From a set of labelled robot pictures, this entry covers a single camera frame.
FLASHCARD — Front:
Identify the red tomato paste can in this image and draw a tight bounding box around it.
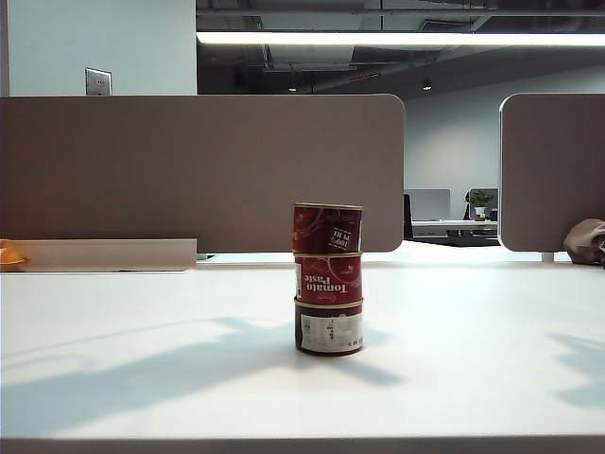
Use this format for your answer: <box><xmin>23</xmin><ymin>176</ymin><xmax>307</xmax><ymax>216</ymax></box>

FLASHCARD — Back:
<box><xmin>293</xmin><ymin>251</ymin><xmax>365</xmax><ymax>304</ymax></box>
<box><xmin>292</xmin><ymin>201</ymin><xmax>364</xmax><ymax>254</ymax></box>
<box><xmin>293</xmin><ymin>296</ymin><xmax>365</xmax><ymax>357</ymax></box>

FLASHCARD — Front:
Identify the grey background desk screen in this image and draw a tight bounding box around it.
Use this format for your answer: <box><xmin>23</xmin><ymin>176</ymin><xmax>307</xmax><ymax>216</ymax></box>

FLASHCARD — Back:
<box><xmin>406</xmin><ymin>189</ymin><xmax>451</xmax><ymax>221</ymax></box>

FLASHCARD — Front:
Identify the wide brown desk divider panel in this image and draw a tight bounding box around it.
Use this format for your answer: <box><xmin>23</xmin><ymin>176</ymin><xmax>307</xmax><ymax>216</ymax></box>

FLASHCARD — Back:
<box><xmin>0</xmin><ymin>94</ymin><xmax>406</xmax><ymax>254</ymax></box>

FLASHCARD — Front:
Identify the white background desk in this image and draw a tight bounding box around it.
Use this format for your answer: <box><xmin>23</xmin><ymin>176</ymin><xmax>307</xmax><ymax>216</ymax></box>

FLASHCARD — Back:
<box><xmin>410</xmin><ymin>218</ymin><xmax>499</xmax><ymax>239</ymax></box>

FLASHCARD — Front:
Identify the green potted plant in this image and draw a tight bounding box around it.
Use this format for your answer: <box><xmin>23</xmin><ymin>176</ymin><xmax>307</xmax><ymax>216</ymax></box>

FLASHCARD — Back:
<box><xmin>465</xmin><ymin>189</ymin><xmax>495</xmax><ymax>222</ymax></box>

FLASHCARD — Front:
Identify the long ceiling light strip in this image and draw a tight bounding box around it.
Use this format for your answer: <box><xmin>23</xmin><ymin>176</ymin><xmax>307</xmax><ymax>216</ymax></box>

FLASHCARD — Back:
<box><xmin>196</xmin><ymin>30</ymin><xmax>605</xmax><ymax>48</ymax></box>

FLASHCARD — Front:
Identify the narrow brown desk divider panel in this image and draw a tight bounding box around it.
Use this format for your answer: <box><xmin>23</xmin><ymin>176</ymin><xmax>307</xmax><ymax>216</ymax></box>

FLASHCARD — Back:
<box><xmin>498</xmin><ymin>93</ymin><xmax>605</xmax><ymax>253</ymax></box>

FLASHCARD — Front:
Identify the brown crumpled bag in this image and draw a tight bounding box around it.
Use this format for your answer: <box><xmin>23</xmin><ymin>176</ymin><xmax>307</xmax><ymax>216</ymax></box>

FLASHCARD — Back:
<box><xmin>562</xmin><ymin>218</ymin><xmax>605</xmax><ymax>270</ymax></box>

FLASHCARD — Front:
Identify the orange round object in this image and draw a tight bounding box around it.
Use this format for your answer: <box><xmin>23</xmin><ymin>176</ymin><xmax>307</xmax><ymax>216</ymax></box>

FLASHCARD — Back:
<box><xmin>0</xmin><ymin>239</ymin><xmax>30</xmax><ymax>271</ymax></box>

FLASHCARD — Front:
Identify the grey ceiling air duct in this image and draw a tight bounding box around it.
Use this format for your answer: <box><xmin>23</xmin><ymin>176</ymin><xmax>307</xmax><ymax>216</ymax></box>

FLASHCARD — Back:
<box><xmin>262</xmin><ymin>44</ymin><xmax>359</xmax><ymax>73</ymax></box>

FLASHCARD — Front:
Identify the metal wall switch plate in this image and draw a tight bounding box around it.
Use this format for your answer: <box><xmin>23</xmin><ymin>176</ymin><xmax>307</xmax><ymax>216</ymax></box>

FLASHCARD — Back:
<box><xmin>84</xmin><ymin>67</ymin><xmax>113</xmax><ymax>97</ymax></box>

